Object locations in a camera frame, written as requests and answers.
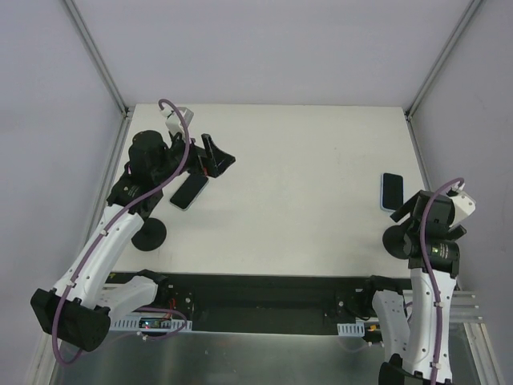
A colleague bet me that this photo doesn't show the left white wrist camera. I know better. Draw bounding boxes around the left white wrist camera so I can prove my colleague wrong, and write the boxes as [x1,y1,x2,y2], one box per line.
[160,106,194,136]

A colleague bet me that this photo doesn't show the white cable duct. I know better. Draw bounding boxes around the white cable duct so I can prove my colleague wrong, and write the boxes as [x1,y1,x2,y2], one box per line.
[110,315,192,333]
[337,322,381,338]

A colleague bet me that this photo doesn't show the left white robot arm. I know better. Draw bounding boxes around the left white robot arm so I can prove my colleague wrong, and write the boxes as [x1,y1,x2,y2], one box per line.
[30,130,236,352]

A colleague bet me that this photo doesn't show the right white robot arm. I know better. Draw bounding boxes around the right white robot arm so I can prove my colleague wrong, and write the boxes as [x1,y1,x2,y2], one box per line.
[361,188,475,384]

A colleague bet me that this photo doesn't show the aluminium frame post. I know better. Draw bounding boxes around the aluminium frame post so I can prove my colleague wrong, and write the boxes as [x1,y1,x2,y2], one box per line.
[403,0,484,121]
[62,0,133,120]

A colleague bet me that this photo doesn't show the right aluminium frame post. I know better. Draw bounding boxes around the right aluminium frame post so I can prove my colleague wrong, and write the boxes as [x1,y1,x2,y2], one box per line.
[403,0,484,121]

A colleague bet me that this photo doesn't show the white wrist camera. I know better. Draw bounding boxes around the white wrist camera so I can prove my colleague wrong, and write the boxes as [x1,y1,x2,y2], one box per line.
[446,188,476,228]
[160,106,194,136]

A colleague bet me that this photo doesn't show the black phone stand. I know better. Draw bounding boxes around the black phone stand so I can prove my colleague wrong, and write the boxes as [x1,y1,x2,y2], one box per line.
[129,190,167,252]
[382,225,418,260]

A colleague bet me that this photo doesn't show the left white cable duct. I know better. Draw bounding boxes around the left white cable duct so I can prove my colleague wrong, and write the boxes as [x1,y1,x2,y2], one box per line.
[110,315,192,333]

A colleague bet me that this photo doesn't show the left aluminium frame post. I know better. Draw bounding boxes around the left aluminium frame post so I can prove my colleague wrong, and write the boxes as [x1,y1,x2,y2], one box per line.
[62,0,133,120]

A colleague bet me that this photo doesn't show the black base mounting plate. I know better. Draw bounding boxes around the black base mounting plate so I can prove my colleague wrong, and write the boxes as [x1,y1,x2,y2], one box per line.
[106,271,406,336]

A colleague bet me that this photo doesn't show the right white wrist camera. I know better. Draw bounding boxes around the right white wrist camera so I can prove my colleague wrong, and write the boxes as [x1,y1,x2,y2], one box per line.
[446,188,476,228]

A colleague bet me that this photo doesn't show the right white cable duct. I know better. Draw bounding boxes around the right white cable duct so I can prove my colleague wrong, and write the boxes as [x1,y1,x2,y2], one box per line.
[337,322,381,338]

